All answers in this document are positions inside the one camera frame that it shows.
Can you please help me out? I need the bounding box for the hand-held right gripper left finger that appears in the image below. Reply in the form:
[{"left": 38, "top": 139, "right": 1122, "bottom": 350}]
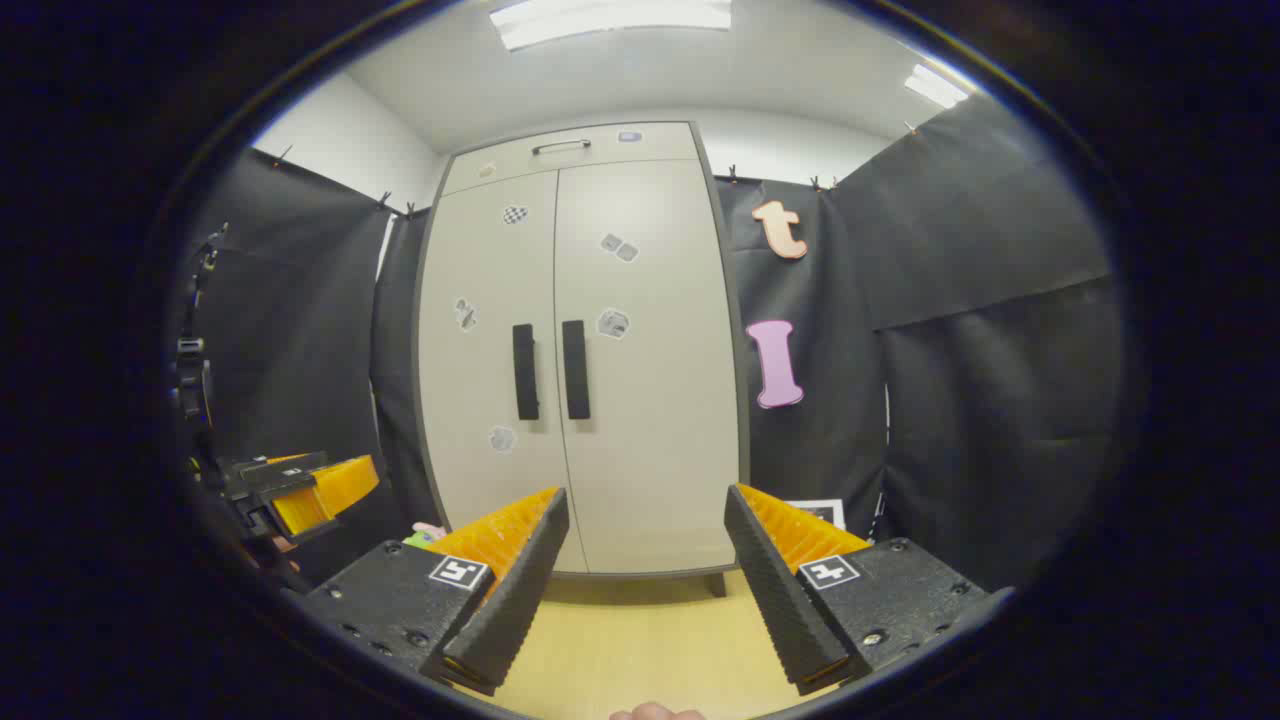
[{"left": 283, "top": 487, "right": 571, "bottom": 698}]

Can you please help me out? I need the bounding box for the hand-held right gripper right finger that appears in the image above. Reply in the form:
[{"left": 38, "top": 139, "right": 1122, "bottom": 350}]
[{"left": 724, "top": 483, "right": 1013, "bottom": 698}]

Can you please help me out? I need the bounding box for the beige cabinet door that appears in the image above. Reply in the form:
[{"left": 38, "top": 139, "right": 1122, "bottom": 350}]
[
  {"left": 553, "top": 158, "right": 746, "bottom": 576},
  {"left": 418, "top": 170, "right": 589, "bottom": 573}
]

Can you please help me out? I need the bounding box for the beige double-door shoe cabinet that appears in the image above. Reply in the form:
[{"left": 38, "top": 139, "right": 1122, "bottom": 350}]
[{"left": 413, "top": 121, "right": 752, "bottom": 599}]

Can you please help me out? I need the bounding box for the white portrait-cover book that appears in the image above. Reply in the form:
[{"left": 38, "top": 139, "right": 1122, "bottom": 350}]
[{"left": 785, "top": 498, "right": 847, "bottom": 531}]

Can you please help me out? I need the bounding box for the black backdrop cloth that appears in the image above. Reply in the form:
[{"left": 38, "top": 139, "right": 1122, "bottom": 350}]
[{"left": 185, "top": 95, "right": 1126, "bottom": 601}]

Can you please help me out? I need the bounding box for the small ceiling light panel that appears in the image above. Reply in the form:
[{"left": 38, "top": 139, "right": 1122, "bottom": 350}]
[{"left": 903, "top": 63, "right": 971, "bottom": 109}]

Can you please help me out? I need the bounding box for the long ceiling light panel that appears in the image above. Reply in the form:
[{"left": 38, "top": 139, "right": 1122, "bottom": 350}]
[{"left": 488, "top": 0, "right": 734, "bottom": 53}]

